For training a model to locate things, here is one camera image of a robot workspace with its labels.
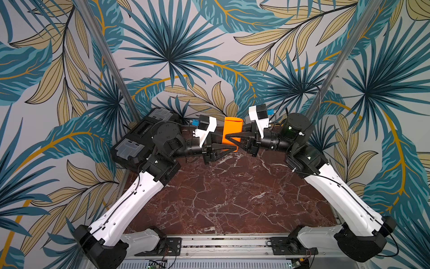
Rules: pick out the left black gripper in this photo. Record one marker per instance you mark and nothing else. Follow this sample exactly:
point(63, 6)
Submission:
point(208, 148)

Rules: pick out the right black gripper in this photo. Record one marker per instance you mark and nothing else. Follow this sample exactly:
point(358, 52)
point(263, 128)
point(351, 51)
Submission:
point(254, 144)

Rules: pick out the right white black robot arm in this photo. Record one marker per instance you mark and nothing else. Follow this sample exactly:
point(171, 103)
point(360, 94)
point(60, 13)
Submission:
point(363, 233)

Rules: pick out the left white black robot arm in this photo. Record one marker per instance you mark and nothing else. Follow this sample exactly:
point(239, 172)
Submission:
point(104, 242)

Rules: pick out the black plastic toolbox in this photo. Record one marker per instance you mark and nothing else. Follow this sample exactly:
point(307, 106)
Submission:
point(132, 151)

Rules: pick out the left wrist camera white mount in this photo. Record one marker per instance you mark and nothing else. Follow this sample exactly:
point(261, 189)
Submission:
point(206, 125)

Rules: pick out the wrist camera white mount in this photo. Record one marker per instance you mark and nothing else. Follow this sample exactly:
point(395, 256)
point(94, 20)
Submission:
point(259, 114)
point(206, 125)

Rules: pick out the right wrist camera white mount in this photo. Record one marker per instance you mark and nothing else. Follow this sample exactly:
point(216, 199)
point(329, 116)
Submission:
point(259, 114)

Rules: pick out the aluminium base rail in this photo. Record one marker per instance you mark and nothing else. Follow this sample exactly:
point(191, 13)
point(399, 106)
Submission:
point(242, 251)

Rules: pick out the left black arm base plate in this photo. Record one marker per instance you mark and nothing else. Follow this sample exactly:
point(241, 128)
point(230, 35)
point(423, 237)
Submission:
point(169, 246)

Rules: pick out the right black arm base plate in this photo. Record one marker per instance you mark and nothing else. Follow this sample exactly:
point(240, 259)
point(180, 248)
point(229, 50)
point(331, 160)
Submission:
point(289, 246)

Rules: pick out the left aluminium frame post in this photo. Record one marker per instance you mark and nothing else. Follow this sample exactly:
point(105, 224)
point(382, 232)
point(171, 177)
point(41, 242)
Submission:
point(100, 41)

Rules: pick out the aluminium frame post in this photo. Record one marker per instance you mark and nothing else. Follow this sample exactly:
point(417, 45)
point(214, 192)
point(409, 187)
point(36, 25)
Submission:
point(100, 41)
point(350, 43)

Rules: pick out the right aluminium frame post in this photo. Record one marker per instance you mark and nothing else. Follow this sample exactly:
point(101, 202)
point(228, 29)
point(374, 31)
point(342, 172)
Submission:
point(350, 43)

